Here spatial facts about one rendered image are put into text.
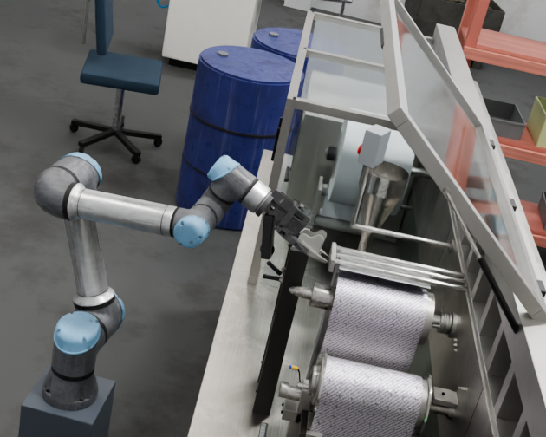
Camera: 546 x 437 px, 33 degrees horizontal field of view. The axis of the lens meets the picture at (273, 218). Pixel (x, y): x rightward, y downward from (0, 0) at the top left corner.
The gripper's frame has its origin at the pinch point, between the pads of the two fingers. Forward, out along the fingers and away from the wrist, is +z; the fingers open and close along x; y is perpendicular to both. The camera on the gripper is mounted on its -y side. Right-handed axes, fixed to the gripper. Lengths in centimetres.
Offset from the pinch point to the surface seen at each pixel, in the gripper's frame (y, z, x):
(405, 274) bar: 8.5, 19.4, 7.6
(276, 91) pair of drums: -19, -60, 287
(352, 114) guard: 24, -17, 72
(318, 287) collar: -8.3, 4.5, 6.6
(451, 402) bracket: -4.3, 44.4, -12.7
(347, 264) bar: 1.6, 6.5, 5.3
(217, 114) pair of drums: -50, -78, 284
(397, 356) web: -9.6, 31.6, 6.2
